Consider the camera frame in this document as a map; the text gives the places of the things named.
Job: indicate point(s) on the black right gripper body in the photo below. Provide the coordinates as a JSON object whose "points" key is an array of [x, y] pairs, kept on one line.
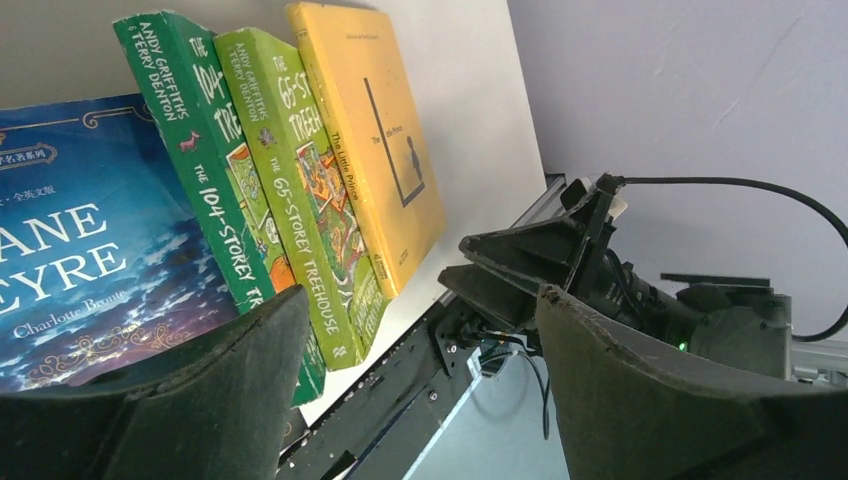
{"points": [[599, 278]]}

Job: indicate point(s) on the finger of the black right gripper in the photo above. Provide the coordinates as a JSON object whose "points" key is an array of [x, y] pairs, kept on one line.
{"points": [[565, 251], [506, 307]]}

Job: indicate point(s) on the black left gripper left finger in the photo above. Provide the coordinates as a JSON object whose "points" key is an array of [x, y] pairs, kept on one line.
{"points": [[214, 407]]}

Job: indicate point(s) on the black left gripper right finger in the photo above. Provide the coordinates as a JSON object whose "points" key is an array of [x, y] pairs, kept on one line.
{"points": [[629, 406]]}

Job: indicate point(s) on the yellow book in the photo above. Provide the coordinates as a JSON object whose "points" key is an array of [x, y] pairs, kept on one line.
{"points": [[357, 73]]}

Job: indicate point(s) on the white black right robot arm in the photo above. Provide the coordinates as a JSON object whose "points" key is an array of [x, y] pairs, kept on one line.
{"points": [[733, 321]]}

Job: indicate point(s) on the light green treehouse book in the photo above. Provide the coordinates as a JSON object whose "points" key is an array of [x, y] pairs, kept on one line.
{"points": [[302, 181]]}

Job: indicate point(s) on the Jane Eyre blue book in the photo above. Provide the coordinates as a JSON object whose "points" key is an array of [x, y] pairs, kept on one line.
{"points": [[103, 263]]}

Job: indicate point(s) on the dark green treehouse book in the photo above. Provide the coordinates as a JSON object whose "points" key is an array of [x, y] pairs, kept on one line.
{"points": [[180, 77]]}

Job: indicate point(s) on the black mounting base rail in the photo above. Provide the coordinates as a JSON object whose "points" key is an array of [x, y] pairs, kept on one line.
{"points": [[382, 423]]}

